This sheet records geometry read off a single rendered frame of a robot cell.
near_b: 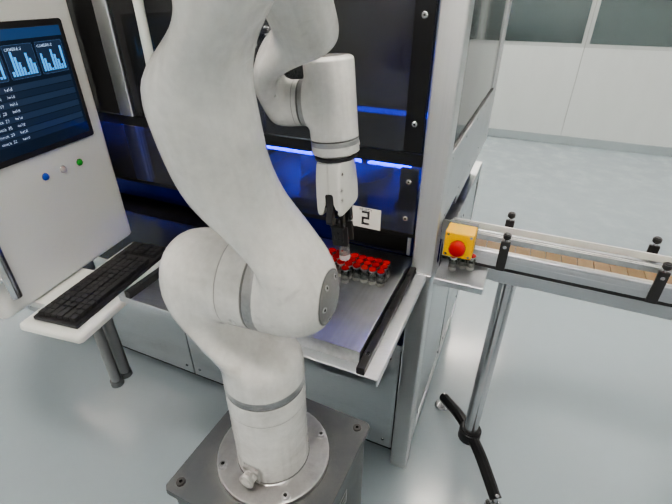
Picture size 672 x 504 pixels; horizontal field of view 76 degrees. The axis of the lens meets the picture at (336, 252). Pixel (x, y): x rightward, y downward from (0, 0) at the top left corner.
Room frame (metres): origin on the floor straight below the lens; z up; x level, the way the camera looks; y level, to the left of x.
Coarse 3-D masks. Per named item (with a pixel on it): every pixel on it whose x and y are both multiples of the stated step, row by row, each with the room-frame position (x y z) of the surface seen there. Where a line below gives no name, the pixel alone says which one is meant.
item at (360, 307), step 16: (352, 288) 0.90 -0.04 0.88; (368, 288) 0.90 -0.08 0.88; (384, 288) 0.90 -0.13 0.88; (352, 304) 0.84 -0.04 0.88; (368, 304) 0.84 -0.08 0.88; (384, 304) 0.79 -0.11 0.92; (336, 320) 0.78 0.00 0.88; (352, 320) 0.78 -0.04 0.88; (368, 320) 0.78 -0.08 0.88; (320, 336) 0.72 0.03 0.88; (336, 336) 0.72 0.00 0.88; (352, 336) 0.72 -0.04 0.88; (368, 336) 0.69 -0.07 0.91; (336, 352) 0.66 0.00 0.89; (352, 352) 0.65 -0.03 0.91
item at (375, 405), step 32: (448, 288) 1.42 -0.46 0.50; (128, 320) 1.48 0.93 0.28; (160, 320) 1.40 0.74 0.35; (448, 320) 1.65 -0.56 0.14; (160, 352) 1.42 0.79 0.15; (192, 352) 1.34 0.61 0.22; (320, 384) 1.10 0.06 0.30; (352, 384) 1.05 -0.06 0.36; (384, 384) 1.00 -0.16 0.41; (384, 416) 0.99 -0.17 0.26; (416, 416) 1.08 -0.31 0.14
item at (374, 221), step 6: (354, 210) 1.05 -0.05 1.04; (360, 210) 1.04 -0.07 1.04; (366, 210) 1.03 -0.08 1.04; (372, 210) 1.03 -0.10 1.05; (378, 210) 1.02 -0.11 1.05; (354, 216) 1.05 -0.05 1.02; (360, 216) 1.04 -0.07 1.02; (366, 216) 1.03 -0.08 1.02; (372, 216) 1.03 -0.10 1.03; (378, 216) 1.02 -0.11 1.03; (354, 222) 1.05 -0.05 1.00; (360, 222) 1.04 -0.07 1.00; (366, 222) 1.03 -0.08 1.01; (372, 222) 1.03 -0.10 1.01; (378, 222) 1.02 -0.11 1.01; (372, 228) 1.03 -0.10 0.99; (378, 228) 1.02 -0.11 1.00
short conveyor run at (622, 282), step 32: (480, 224) 1.10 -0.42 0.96; (512, 224) 1.10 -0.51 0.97; (448, 256) 1.05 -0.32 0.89; (480, 256) 1.01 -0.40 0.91; (512, 256) 0.98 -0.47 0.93; (544, 256) 0.98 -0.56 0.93; (576, 256) 0.94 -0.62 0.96; (608, 256) 0.92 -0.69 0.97; (640, 256) 0.94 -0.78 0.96; (544, 288) 0.94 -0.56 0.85; (576, 288) 0.91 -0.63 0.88; (608, 288) 0.88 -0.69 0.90; (640, 288) 0.86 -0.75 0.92
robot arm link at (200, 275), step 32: (192, 256) 0.44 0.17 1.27; (224, 256) 0.43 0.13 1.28; (160, 288) 0.44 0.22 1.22; (192, 288) 0.41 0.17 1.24; (224, 288) 0.40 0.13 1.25; (192, 320) 0.42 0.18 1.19; (224, 320) 0.41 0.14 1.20; (224, 352) 0.41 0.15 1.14; (256, 352) 0.43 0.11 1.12; (288, 352) 0.44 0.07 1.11; (224, 384) 0.42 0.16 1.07; (256, 384) 0.40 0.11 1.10; (288, 384) 0.41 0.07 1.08
